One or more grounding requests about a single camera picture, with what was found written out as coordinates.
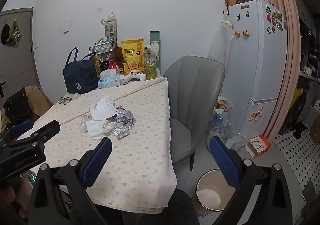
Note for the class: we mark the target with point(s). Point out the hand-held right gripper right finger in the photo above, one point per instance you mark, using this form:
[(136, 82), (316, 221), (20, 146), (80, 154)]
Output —
[(225, 162)]

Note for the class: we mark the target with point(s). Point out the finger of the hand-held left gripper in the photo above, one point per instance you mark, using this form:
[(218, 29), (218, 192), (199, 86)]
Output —
[(47, 130), (22, 126)]

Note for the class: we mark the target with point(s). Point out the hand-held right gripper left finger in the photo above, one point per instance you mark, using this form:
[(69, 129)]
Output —
[(97, 162)]

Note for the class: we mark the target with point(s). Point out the white trash bin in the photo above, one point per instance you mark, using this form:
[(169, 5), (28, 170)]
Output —
[(207, 190)]

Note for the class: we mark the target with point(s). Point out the white tissue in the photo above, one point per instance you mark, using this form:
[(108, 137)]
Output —
[(96, 128)]

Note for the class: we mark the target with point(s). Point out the small clear plastic piece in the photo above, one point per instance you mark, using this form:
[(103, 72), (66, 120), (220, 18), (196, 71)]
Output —
[(83, 122)]

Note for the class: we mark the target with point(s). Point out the clear plastic wrapper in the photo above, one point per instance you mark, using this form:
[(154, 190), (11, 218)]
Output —
[(120, 132)]

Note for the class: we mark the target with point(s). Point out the purple wrapper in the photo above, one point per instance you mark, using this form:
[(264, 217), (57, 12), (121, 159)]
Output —
[(125, 117)]

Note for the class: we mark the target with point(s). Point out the black jacket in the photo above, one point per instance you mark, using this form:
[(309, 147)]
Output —
[(17, 107)]

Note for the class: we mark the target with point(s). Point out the clear plastic bag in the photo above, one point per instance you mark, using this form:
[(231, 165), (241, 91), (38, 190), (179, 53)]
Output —
[(235, 140)]

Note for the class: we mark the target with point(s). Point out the dark-framed eyeglasses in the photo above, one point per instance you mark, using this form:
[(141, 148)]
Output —
[(62, 101)]

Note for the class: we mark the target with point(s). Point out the brown jacket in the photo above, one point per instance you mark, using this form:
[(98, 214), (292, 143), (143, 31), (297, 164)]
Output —
[(37, 97)]

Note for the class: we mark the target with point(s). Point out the orange white cardboard box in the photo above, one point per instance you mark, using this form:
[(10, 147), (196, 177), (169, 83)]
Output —
[(260, 146)]

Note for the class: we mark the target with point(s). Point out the gold ornament magnet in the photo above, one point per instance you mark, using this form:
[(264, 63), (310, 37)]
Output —
[(256, 115)]

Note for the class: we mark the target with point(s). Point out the yellow white plastic bag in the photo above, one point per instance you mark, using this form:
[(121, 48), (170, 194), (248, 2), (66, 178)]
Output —
[(221, 105)]

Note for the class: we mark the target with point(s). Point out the grey door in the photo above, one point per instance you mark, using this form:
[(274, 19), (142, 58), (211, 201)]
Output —
[(22, 64)]

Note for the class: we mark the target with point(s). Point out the navy lunch bag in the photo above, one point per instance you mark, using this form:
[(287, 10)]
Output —
[(80, 77)]

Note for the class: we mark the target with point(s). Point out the person's black pants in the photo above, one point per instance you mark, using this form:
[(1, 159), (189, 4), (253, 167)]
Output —
[(182, 207)]

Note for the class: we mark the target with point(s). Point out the blue white tissue pack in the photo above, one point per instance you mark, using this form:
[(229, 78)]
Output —
[(107, 82)]

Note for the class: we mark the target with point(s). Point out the grey upholstered chair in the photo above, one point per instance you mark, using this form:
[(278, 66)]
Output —
[(195, 84)]

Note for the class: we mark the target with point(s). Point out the white game controller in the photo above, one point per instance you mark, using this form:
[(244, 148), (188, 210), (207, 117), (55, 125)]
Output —
[(132, 77)]

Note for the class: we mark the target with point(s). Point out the red vase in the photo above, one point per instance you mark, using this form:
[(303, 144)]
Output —
[(113, 64)]

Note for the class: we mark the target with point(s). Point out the green hanging pouch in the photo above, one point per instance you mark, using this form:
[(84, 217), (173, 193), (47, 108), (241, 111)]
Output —
[(14, 33)]

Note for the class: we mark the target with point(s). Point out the black hanging pouch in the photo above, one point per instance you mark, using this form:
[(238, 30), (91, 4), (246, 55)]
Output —
[(5, 34)]

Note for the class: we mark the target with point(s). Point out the white refrigerator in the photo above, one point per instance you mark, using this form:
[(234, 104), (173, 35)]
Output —
[(257, 64)]

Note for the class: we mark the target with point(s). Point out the clear plastic bottle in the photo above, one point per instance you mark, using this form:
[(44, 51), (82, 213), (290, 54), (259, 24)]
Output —
[(150, 64)]

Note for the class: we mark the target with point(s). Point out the yellow snack bag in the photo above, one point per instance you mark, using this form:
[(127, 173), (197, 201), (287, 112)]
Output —
[(132, 54)]

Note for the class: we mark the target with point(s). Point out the white tote bag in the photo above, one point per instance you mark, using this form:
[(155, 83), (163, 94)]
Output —
[(220, 47)]

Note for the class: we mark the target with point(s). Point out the dark shelving unit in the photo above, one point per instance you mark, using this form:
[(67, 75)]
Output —
[(310, 64)]

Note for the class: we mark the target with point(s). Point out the burger magnet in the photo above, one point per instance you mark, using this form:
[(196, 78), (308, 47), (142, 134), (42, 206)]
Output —
[(236, 32)]

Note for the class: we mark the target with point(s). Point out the tall green box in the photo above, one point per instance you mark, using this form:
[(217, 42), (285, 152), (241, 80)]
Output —
[(155, 37)]

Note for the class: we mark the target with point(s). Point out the cluster of colourful fridge magnets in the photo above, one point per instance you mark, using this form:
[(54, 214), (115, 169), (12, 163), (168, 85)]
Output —
[(276, 21)]

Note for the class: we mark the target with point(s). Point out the pink curtain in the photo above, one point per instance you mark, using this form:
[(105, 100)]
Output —
[(280, 14)]

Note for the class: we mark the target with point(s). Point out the brown storage box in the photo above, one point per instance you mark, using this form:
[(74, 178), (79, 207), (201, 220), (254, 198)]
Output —
[(230, 1)]

